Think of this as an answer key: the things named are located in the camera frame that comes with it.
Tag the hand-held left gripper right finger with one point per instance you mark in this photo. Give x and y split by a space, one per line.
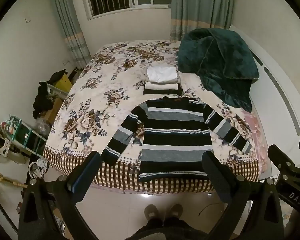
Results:
216 177

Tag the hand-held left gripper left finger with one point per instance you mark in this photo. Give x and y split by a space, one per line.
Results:
77 182

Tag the black grey white striped sweater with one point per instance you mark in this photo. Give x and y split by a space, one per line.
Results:
170 135

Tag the pink bed sheet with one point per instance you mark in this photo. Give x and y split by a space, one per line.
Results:
258 140

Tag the white bed headboard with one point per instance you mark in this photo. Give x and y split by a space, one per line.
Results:
290 85

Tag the clear plastic bag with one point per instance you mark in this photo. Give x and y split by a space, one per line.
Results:
42 128

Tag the green shelf rack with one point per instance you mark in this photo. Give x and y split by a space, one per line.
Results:
27 135

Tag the person's left slipper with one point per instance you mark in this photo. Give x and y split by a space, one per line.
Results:
151 212

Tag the person's dark pants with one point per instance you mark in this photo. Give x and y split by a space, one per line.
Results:
162 230

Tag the cardboard box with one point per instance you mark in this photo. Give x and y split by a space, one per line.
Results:
53 110

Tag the clear plastic storage box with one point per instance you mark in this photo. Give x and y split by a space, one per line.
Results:
55 91

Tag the yellow box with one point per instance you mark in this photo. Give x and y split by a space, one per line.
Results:
65 86

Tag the black garment on yellow box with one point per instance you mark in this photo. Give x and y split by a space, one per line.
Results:
58 75

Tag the white folded garment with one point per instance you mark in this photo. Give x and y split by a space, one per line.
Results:
162 73

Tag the dark green plush blanket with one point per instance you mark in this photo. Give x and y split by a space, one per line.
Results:
215 55

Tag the floral blanket with plaid border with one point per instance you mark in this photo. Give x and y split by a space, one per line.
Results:
110 62

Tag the grey-green striped curtain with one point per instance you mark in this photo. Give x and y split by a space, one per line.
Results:
70 25
200 5

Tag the wall switch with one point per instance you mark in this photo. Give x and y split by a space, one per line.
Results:
27 19

